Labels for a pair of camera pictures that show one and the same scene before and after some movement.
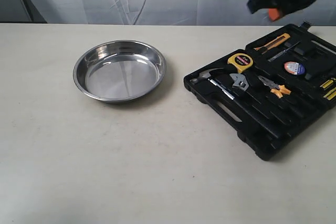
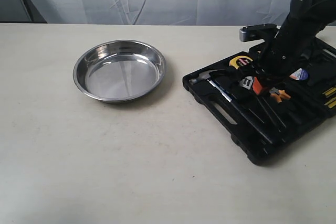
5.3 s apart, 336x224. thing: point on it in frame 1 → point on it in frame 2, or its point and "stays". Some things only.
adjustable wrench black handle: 241,85 → 266,107
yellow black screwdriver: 326,83 → 329,91
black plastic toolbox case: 271,93 stays
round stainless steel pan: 118,71 stays
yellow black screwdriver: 331,94 → 332,103
